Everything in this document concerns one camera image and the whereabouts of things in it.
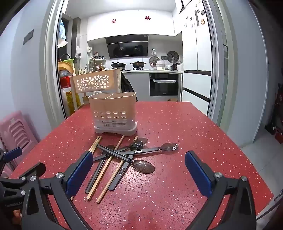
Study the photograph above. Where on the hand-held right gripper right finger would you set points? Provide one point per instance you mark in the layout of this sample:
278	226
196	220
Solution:
199	177

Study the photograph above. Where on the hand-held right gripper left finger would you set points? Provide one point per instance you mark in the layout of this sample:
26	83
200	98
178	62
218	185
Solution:
79	174

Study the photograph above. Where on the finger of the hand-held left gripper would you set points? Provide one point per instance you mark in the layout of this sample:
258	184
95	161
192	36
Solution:
12	153
35	169

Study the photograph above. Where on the wooden chopstick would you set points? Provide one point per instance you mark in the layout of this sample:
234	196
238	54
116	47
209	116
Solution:
110	181
97	143
94	144
104	170

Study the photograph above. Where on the beige plastic utensil holder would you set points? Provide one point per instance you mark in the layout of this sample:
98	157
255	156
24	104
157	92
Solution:
112	106

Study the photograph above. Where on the pink plastic stool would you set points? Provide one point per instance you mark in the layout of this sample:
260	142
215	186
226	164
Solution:
17	132

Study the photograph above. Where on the yellow cooking oil bottle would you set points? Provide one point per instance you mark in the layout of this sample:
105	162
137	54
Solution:
70	99

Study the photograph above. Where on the cardboard box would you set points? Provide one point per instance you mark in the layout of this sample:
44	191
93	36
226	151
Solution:
173	100

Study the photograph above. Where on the red plastic basket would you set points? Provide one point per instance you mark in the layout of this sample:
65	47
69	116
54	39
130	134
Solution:
65	81

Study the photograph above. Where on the red box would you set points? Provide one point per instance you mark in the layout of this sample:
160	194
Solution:
279	134

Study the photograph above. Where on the beige flower-cutout storage cart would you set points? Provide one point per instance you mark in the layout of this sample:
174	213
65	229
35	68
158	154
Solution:
92	83

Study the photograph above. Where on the steel bowl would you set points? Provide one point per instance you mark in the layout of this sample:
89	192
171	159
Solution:
64	73

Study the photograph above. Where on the built-in black oven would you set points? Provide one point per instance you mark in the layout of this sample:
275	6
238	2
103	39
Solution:
163	86

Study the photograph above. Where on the yellow plastic basin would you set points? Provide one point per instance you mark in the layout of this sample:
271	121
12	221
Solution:
64	67

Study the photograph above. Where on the black plastic bag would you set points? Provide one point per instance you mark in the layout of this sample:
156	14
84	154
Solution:
128	84

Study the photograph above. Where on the beige knife block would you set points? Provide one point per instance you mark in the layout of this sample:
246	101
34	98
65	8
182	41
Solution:
82	71

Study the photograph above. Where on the green plastic basket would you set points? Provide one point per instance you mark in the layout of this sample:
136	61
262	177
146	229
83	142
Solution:
67	61

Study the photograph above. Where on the curved kitchen faucet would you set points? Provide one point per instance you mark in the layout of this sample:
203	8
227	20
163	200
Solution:
64	55

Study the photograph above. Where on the red hanging ornament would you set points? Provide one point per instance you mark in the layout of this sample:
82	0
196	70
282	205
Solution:
279	99

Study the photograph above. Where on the white rice cooker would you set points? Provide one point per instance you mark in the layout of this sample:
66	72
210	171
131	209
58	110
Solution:
179	66

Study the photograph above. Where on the white spice rack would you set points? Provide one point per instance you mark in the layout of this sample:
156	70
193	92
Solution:
99	64

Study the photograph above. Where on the white steamer pot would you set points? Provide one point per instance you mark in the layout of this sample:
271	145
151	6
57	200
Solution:
160	65

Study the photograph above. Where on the gas stove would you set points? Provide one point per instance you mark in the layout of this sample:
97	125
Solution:
132	69

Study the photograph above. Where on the white hanging plastic bag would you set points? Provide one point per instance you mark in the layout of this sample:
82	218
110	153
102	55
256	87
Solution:
77	53

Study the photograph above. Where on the white refrigerator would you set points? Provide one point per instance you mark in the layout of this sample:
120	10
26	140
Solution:
196	55

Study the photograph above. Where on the round dark hanging trivet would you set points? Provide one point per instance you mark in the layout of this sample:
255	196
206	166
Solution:
154	61
172	56

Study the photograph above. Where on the black wok with lid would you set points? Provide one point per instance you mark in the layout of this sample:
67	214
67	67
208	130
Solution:
138	64

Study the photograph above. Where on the blue white hanging bag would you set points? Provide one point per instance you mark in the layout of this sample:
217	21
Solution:
63	31

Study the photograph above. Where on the black range hood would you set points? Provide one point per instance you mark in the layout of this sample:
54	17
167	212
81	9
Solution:
127	47

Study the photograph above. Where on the group of fridge magnets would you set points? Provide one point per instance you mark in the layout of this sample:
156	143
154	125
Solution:
202	22

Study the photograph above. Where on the grey sliding door frame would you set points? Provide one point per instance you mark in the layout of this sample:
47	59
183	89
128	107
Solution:
52	66

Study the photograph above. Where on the dark wall switch panel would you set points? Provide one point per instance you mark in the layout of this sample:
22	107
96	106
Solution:
28	37

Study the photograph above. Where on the white wall cabinets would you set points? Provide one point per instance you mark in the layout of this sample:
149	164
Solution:
132	26

